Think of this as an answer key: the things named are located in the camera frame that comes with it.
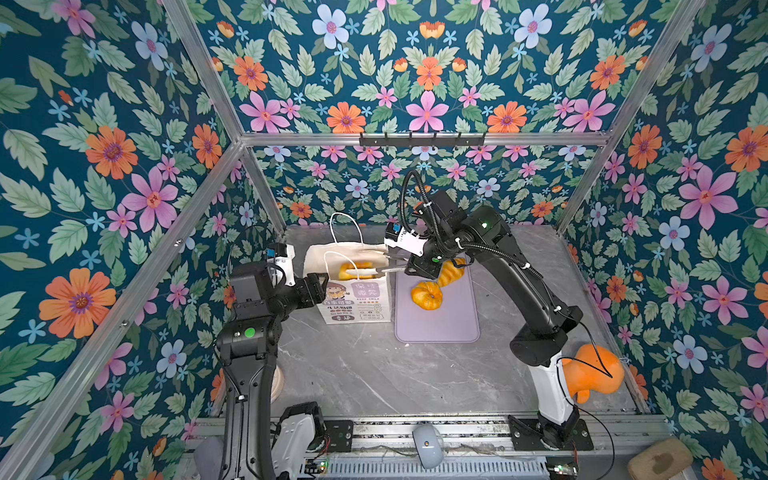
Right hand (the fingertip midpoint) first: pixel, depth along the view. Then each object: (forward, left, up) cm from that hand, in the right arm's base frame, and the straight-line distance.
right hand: (411, 258), depth 72 cm
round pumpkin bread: (+7, -6, -28) cm, 29 cm away
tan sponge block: (-38, -57, -27) cm, 74 cm away
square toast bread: (+3, +14, -6) cm, 15 cm away
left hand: (-5, +21, +2) cm, 22 cm away
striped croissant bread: (+15, -14, -25) cm, 33 cm away
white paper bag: (-3, +17, -15) cm, 23 cm away
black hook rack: (+42, -4, +7) cm, 43 cm away
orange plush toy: (-19, -48, -24) cm, 57 cm away
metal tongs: (-3, +9, -1) cm, 10 cm away
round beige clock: (-21, +36, -28) cm, 51 cm away
